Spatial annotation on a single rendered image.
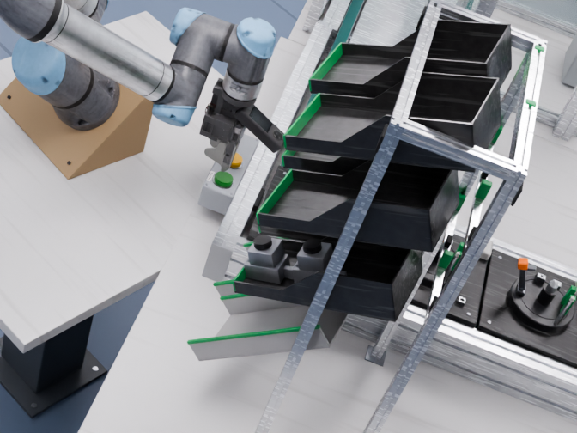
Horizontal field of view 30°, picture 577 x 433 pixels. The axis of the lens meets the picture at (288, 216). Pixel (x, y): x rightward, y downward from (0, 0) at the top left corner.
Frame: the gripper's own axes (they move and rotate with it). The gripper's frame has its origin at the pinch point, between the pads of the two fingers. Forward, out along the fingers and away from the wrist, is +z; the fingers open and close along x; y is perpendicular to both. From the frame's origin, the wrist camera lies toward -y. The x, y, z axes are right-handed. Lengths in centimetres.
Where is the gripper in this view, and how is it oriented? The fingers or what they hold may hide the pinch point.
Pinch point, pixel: (227, 167)
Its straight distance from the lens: 226.1
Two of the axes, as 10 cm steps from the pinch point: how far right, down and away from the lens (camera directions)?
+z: -2.6, 6.9, 6.8
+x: -2.5, 6.3, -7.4
